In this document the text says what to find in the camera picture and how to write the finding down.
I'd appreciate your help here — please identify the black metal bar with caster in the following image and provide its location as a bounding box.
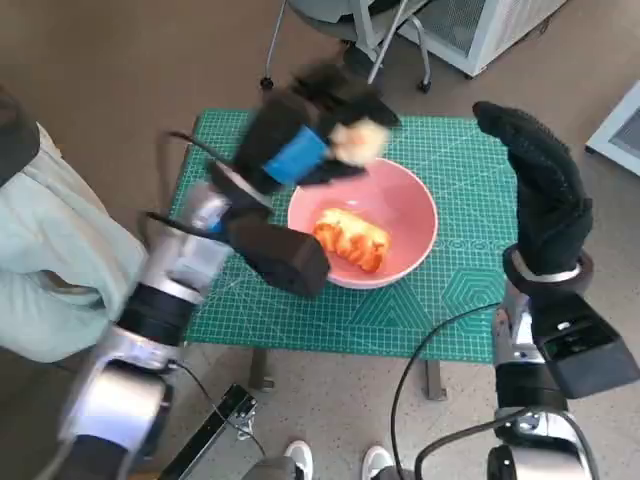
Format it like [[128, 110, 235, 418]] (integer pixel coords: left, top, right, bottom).
[[159, 383, 259, 480]]

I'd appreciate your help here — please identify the small white mesh-panel cabinet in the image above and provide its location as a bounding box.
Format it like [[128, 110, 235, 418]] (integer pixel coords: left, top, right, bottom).
[[584, 79, 640, 177]]

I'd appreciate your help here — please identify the thin black floor cable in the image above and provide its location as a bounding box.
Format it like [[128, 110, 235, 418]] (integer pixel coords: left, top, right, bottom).
[[174, 359, 267, 457]]

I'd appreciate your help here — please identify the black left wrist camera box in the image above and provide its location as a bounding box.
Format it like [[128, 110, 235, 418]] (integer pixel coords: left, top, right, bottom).
[[227, 219, 331, 299]]

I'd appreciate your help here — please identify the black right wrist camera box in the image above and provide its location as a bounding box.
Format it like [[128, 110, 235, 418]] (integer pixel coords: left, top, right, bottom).
[[529, 292, 640, 399]]

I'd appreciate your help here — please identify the grey metal table leg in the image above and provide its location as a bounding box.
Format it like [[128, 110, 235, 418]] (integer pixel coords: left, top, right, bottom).
[[425, 358, 445, 400], [248, 348, 275, 391]]

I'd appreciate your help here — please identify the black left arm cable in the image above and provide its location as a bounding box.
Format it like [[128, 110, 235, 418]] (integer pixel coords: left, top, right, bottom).
[[144, 130, 239, 236]]

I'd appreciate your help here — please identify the large white mesh-panel cabinet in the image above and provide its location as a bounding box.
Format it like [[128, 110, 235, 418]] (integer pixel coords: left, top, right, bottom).
[[397, 0, 569, 79]]

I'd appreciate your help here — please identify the white shoe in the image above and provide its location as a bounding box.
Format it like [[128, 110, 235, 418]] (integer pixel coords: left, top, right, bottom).
[[283, 439, 314, 480], [360, 444, 391, 480]]

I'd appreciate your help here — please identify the long orange toy bread loaf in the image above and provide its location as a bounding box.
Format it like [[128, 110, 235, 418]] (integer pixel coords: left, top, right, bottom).
[[313, 208, 391, 274]]

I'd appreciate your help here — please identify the black shoulder loop cable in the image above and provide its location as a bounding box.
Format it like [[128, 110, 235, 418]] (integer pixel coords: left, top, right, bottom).
[[414, 419, 501, 480]]

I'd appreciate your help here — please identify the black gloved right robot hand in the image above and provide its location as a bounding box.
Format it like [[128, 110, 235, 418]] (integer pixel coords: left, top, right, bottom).
[[472, 101, 595, 276]]

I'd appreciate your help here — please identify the round pale toy bread bun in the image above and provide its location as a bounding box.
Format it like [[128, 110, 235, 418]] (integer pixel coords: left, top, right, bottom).
[[329, 117, 389, 164]]

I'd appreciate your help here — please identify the long black right arm cable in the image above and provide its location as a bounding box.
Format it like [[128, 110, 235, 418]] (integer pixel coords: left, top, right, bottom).
[[389, 302, 501, 480]]

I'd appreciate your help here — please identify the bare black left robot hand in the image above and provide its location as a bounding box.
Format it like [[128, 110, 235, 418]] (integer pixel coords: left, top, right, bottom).
[[234, 62, 401, 189]]

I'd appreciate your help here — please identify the grey office chair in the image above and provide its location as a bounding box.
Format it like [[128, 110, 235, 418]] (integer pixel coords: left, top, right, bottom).
[[260, 0, 432, 94]]

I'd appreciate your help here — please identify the white slanted pole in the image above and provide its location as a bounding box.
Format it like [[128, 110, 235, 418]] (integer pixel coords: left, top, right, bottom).
[[367, 0, 409, 86]]

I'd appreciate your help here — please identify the green cutting mat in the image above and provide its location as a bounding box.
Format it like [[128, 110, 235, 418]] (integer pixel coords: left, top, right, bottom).
[[182, 109, 521, 364]]

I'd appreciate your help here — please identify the pink bowl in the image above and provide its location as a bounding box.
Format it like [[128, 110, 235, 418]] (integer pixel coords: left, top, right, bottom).
[[287, 157, 440, 290]]

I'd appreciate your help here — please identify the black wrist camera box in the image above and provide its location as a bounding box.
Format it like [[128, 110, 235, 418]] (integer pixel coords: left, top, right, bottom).
[[227, 219, 331, 299], [529, 292, 640, 399]]

